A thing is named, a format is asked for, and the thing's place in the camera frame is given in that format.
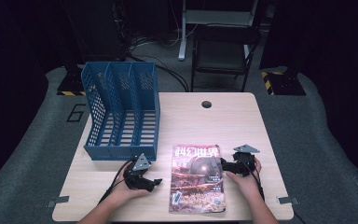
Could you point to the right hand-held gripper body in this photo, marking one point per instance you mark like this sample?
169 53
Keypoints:
245 163

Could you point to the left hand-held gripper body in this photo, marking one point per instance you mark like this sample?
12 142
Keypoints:
136 179

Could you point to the red cover magazine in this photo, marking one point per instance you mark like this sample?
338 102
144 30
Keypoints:
197 186

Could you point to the blue plastic file rack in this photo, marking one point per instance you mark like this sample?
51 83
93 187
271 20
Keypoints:
122 124

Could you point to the person's left hand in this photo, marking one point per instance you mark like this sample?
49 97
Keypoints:
122 194

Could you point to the person's right hand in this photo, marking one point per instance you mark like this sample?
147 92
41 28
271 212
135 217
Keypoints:
248 186

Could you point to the black striped stand base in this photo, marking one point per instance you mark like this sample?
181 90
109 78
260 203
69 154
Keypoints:
287 85
71 84

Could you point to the black folding chair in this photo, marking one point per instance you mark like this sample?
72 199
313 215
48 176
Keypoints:
222 56

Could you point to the white metal stand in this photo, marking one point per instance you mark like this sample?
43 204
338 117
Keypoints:
183 37

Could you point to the black cabinet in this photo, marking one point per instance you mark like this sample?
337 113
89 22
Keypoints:
96 31

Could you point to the grey metal table bracket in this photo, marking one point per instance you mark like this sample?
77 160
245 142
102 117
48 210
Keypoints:
287 200
57 200

